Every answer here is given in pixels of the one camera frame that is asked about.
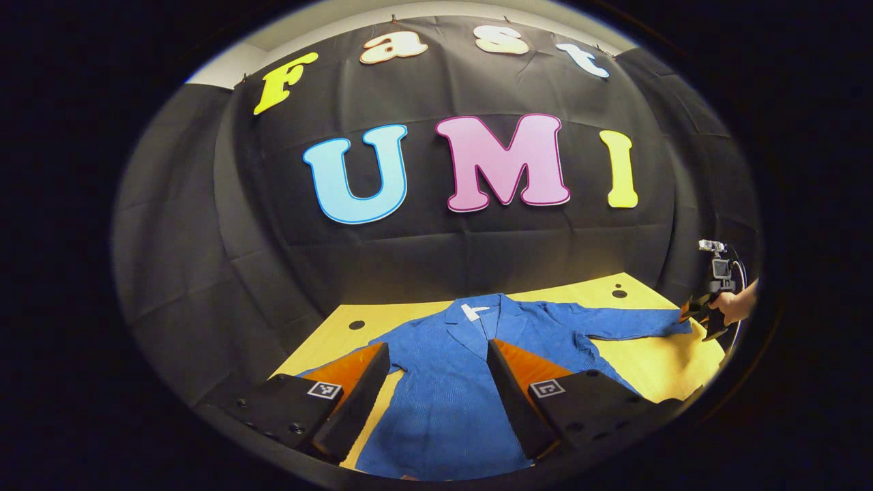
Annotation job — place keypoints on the black backdrop cloth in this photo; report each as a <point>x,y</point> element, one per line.
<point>436,252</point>

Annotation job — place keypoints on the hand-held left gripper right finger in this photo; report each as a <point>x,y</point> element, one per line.
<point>511,399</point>

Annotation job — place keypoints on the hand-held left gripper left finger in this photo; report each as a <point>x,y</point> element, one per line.
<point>354,402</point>

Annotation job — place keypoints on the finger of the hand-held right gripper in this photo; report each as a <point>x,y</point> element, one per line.
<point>694,310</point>
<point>715,327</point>

